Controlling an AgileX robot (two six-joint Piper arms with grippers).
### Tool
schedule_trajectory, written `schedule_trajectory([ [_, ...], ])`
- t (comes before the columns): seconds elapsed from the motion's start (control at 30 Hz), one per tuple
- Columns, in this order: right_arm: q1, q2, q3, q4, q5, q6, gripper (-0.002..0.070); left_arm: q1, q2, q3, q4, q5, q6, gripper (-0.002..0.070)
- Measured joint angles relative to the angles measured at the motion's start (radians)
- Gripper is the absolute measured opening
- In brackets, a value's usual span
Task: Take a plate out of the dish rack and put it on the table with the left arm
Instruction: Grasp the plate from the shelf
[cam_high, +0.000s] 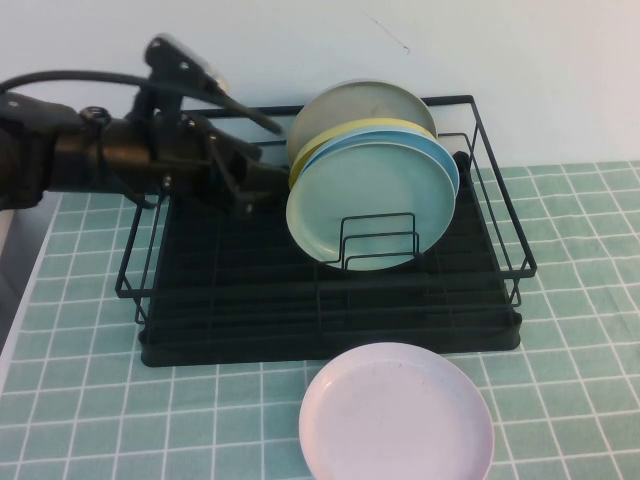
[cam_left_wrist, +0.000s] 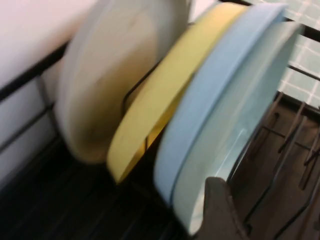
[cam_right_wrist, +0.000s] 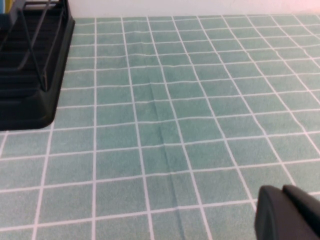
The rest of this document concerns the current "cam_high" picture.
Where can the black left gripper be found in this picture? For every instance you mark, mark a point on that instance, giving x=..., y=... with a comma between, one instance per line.
x=185, y=155

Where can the light blue plate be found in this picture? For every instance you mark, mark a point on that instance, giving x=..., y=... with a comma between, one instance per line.
x=445, y=160

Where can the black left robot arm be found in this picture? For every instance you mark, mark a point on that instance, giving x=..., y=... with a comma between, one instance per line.
x=30, y=150

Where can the mint green plate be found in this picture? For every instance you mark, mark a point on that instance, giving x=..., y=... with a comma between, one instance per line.
x=370, y=195

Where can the grey beige plate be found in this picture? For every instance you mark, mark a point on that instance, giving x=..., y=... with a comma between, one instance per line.
x=360, y=105

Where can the green checked tablecloth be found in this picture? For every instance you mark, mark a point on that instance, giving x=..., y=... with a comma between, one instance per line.
x=575, y=300

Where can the yellow plate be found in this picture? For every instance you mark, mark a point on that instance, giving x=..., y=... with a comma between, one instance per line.
x=310, y=150

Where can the pale pink plate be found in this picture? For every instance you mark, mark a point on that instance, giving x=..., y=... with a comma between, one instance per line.
x=395, y=420

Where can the black dish drying rack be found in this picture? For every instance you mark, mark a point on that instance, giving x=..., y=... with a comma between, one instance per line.
x=225, y=300

